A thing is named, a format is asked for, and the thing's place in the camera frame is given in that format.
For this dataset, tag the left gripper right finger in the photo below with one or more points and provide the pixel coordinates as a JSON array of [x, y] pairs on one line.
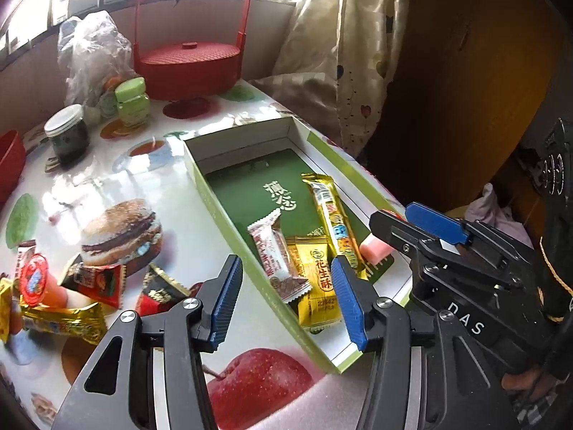
[[427, 372]]

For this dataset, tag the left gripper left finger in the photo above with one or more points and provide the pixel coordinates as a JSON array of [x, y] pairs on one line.
[[114, 390]]

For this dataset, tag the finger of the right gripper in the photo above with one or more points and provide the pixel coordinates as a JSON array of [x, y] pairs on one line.
[[441, 221], [426, 251]]

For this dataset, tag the pink jelly cup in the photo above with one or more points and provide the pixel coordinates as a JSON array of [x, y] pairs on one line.
[[374, 250]]

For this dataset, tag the red black snack packet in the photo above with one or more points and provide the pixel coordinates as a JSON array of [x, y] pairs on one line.
[[103, 284], [160, 292]]

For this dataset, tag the long gold snack bar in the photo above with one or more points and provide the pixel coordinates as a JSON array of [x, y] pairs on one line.
[[87, 323], [335, 220]]

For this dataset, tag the yellow peanut candy packet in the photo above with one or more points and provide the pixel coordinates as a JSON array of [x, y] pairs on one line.
[[318, 308]]

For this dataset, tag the orange jelly cup red lid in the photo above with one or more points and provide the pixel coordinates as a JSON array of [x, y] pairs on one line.
[[39, 287]]

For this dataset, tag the white sesame nougat packet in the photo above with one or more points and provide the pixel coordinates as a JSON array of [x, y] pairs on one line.
[[25, 252]]

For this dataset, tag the person right hand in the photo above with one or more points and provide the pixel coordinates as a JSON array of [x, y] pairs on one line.
[[537, 380]]

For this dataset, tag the white foam sheet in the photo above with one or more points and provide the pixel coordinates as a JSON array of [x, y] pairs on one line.
[[335, 402]]

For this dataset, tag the green white gift box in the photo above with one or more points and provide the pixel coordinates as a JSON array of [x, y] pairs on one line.
[[245, 172]]

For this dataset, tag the floral cream curtain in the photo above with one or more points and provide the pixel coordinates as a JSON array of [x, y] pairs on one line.
[[335, 65]]

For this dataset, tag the dark jar white lid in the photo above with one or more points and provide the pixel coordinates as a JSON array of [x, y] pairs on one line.
[[67, 132]]

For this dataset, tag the red oval tray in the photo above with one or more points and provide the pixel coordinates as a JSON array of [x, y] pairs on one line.
[[12, 162]]

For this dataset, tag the green lidded jar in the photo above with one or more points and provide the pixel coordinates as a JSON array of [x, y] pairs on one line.
[[133, 104]]

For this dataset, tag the clear plastic bag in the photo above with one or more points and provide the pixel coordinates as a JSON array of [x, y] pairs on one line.
[[95, 58]]

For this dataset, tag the red basket with handle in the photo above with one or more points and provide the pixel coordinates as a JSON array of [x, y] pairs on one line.
[[190, 69]]

